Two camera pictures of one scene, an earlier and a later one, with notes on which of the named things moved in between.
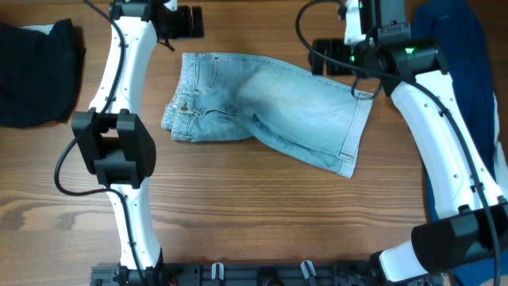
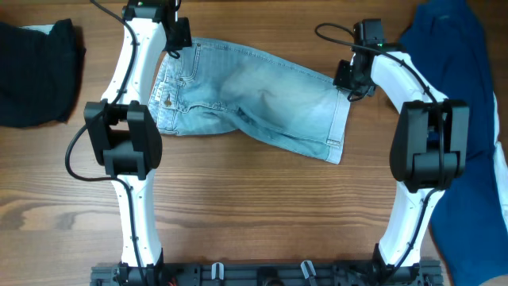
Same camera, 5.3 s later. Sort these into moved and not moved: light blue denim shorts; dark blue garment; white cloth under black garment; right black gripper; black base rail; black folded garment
Moved: right black gripper; light blue denim shorts
Not moved: black folded garment; dark blue garment; white cloth under black garment; black base rail
